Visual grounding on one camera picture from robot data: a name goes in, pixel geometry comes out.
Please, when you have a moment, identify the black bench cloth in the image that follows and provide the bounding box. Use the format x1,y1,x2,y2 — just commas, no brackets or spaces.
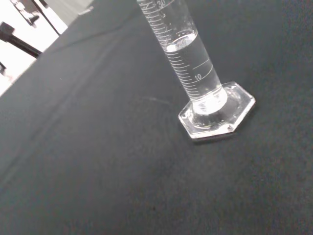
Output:
0,0,313,235

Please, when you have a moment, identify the black tripod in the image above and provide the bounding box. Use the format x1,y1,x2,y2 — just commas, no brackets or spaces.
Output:
0,21,43,59

